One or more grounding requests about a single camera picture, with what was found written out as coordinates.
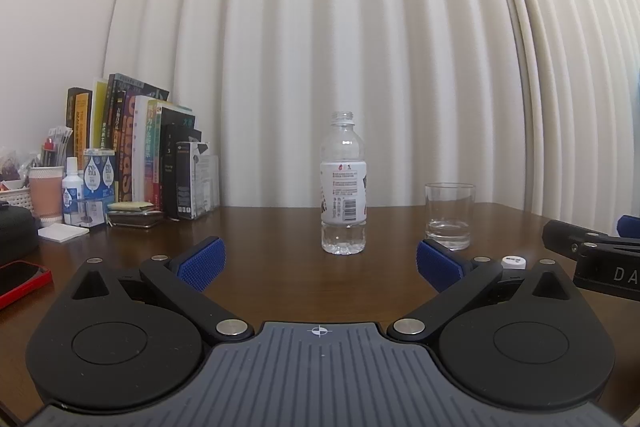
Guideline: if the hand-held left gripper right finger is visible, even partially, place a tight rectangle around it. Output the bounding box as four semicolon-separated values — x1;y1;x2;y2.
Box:
387;239;584;344

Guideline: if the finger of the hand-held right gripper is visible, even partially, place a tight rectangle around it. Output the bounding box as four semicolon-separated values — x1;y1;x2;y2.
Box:
617;214;640;239
542;219;640;303

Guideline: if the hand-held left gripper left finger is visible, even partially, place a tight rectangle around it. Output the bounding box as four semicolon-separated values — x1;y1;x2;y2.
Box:
56;236;254;346

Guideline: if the clear drinking glass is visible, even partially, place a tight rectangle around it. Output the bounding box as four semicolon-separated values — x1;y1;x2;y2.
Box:
424;183;475;251

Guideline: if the clear plastic water bottle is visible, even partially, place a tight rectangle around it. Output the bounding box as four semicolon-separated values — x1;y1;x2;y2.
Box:
320;111;368;256

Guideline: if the small white solution bottle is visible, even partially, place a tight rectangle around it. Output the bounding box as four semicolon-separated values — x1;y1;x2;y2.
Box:
62;157;84;226

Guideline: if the white cardboard box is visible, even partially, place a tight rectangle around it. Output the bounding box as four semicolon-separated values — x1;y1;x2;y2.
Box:
196;152;221;214

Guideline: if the black cardboard box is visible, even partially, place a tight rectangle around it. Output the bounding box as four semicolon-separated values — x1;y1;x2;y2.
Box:
175;141;212;221

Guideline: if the clear plastic holder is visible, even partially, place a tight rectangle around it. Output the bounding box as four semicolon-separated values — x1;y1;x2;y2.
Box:
75;202;109;228

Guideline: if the blue and white carton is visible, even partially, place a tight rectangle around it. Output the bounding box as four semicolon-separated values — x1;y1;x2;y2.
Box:
82;148;119;214

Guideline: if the row of upright books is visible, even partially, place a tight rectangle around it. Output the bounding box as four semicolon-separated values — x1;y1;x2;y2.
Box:
65;73;203;220

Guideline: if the white notepad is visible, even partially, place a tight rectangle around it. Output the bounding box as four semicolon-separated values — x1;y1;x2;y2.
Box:
37;224;90;244

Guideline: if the pink paper cup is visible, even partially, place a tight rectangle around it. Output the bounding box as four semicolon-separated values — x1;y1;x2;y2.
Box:
27;166;65;228

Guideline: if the red smartphone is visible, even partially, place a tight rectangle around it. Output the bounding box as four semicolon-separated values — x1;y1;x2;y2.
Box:
0;259;54;311

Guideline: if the bunch of pens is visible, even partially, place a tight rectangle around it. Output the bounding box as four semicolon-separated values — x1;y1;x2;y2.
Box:
30;125;76;169

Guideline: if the black round case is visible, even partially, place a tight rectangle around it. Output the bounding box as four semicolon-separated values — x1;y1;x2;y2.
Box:
0;202;41;269

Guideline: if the white woven basket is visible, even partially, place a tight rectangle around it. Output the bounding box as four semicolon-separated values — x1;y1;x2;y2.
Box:
0;187;34;214

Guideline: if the white pleated curtain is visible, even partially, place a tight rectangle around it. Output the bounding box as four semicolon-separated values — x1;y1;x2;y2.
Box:
102;0;640;220

